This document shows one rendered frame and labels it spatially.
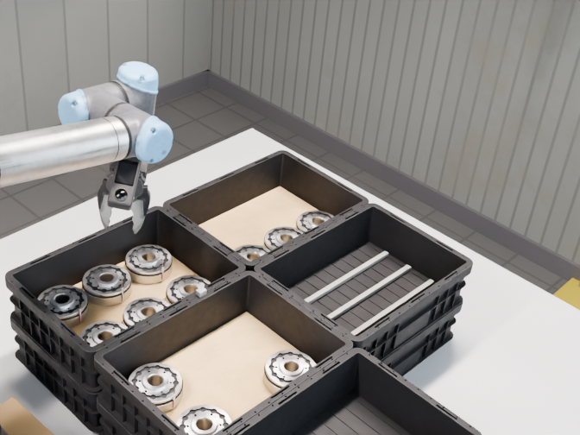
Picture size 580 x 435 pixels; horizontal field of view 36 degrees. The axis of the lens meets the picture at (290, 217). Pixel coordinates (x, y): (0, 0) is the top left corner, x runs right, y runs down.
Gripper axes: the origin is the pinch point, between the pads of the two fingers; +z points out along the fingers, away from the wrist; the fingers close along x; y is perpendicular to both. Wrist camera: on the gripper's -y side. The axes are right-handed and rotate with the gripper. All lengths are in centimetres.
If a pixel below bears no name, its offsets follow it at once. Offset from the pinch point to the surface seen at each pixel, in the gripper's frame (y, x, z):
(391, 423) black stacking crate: -33, -57, 11
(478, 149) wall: 156, -123, 53
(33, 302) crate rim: -16.4, 13.6, 8.5
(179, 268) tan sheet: 9.2, -13.3, 15.7
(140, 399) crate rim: -39.6, -9.8, 6.0
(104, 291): -3.4, 1.5, 14.4
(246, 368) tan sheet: -20.6, -29.1, 13.9
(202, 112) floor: 232, -13, 99
